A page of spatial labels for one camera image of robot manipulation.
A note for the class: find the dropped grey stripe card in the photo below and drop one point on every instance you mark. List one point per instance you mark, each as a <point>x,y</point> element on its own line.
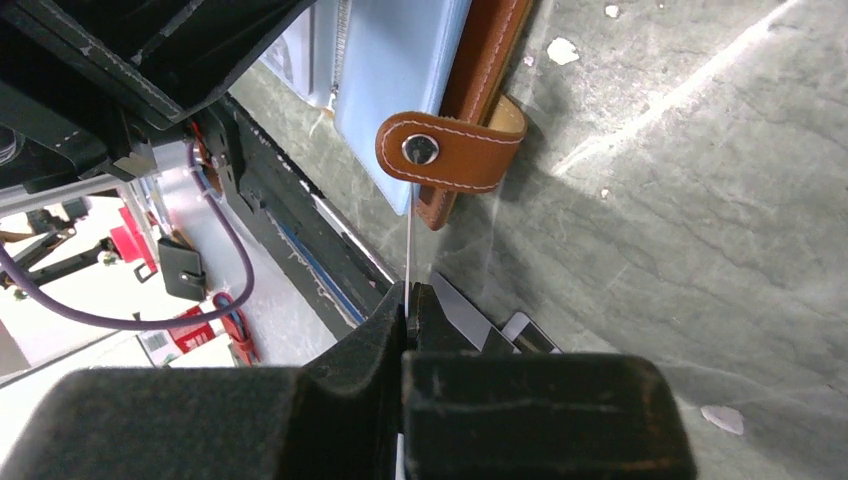
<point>460,312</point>

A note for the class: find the brown leather card holder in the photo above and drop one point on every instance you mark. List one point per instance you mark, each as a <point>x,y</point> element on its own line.
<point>415,91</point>

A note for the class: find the black card holder background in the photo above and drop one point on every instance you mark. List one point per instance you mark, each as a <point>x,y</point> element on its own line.
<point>182,270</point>

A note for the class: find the red box background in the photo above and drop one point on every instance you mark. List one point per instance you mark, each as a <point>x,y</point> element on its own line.
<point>188,338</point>

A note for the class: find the black base frame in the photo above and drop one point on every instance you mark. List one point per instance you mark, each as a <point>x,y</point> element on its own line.
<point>291,218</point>

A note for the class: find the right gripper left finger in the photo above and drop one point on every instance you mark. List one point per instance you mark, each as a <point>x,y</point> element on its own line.
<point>336,417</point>

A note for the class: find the red tool background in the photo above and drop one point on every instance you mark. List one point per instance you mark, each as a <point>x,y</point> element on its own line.
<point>130,242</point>

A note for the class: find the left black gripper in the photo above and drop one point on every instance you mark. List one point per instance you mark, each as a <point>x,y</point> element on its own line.
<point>90,88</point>

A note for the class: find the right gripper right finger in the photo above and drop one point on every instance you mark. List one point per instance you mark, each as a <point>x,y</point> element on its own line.
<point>501,415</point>

